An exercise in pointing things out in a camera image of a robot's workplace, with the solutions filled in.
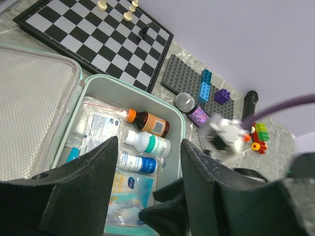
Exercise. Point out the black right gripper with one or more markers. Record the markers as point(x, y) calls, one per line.
point(224, 152)

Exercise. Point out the purple building brick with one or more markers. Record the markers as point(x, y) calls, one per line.
point(222, 96)

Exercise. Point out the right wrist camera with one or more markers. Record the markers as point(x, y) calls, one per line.
point(228, 129)

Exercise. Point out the mint green medicine case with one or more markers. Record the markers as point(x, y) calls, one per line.
point(39, 98)

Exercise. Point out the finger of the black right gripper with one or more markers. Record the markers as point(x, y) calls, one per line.
point(167, 219)

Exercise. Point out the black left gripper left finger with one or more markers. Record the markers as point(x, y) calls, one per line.
point(71, 200)

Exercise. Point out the brown orange-cap medicine bottle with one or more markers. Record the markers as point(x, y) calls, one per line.
point(145, 121)

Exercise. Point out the grey building baseplate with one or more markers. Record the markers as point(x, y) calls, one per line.
point(180, 77)

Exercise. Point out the clear plaster packet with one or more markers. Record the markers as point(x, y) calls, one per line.
point(97, 121)

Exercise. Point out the white green-label bottle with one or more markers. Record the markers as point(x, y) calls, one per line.
point(145, 142)

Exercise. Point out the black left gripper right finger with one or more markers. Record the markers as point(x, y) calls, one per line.
point(222, 202)

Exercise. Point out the purple glitter microphone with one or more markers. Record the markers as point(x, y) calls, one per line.
point(187, 105)

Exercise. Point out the black white chessboard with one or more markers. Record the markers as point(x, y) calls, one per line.
point(101, 41)

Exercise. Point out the colourful brick toy car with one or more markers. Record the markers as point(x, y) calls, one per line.
point(259, 136)

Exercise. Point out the blue wipes packet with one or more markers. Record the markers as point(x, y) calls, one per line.
point(130, 194)

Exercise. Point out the blue brick stack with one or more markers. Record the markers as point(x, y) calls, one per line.
point(205, 86)

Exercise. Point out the blue white bandage roll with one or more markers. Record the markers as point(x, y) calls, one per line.
point(136, 163)

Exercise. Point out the black chess piece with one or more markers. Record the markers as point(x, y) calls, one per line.
point(143, 32)

